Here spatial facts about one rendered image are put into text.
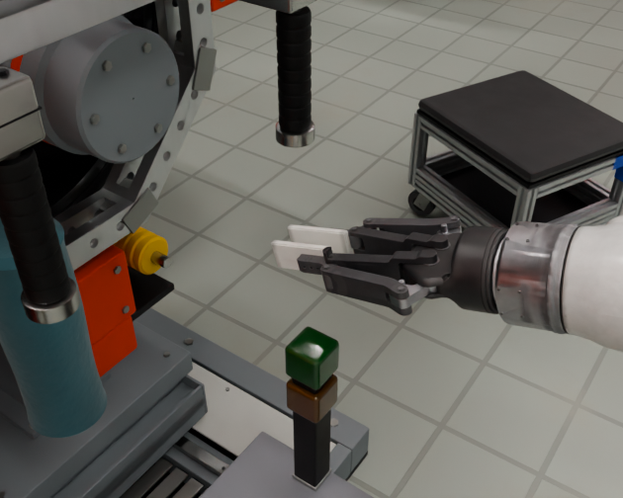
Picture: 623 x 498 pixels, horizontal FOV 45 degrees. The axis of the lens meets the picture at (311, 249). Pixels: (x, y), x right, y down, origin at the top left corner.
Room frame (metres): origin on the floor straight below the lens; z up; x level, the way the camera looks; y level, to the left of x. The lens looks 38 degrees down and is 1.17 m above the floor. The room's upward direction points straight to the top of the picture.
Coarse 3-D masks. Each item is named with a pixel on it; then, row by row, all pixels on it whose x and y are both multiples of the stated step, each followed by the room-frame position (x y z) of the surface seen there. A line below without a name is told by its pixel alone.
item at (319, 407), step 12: (288, 384) 0.49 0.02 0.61; (336, 384) 0.50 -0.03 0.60; (288, 396) 0.49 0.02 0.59; (300, 396) 0.48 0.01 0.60; (312, 396) 0.48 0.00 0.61; (324, 396) 0.48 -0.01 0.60; (336, 396) 0.50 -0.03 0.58; (300, 408) 0.48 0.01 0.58; (312, 408) 0.47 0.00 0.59; (324, 408) 0.48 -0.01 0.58; (312, 420) 0.47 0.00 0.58
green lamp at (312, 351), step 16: (304, 336) 0.51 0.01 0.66; (320, 336) 0.51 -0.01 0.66; (288, 352) 0.49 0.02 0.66; (304, 352) 0.49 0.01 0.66; (320, 352) 0.49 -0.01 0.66; (336, 352) 0.50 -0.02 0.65; (288, 368) 0.49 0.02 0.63; (304, 368) 0.48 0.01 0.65; (320, 368) 0.48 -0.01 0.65; (336, 368) 0.50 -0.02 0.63; (320, 384) 0.48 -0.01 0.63
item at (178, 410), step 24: (192, 384) 0.89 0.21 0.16; (168, 408) 0.84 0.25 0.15; (192, 408) 0.85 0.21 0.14; (144, 432) 0.79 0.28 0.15; (168, 432) 0.80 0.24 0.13; (96, 456) 0.74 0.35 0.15; (120, 456) 0.74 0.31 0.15; (144, 456) 0.76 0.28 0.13; (72, 480) 0.70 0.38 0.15; (96, 480) 0.68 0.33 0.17; (120, 480) 0.71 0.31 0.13
